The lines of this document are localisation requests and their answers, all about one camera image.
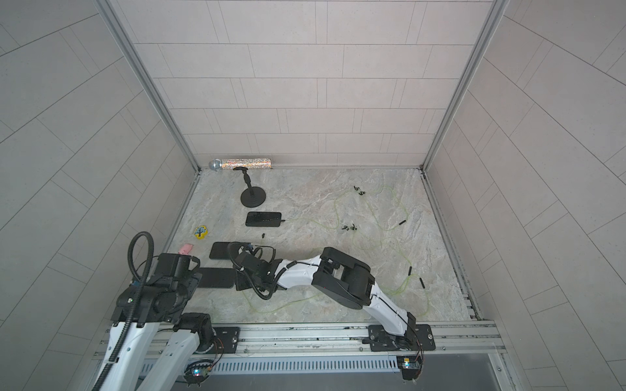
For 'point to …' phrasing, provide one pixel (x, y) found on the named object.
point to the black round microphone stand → (253, 196)
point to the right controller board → (411, 366)
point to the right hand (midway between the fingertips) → (236, 283)
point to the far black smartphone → (266, 219)
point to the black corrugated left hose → (135, 279)
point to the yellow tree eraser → (200, 231)
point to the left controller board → (197, 371)
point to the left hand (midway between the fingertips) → (199, 283)
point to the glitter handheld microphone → (218, 164)
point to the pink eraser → (185, 248)
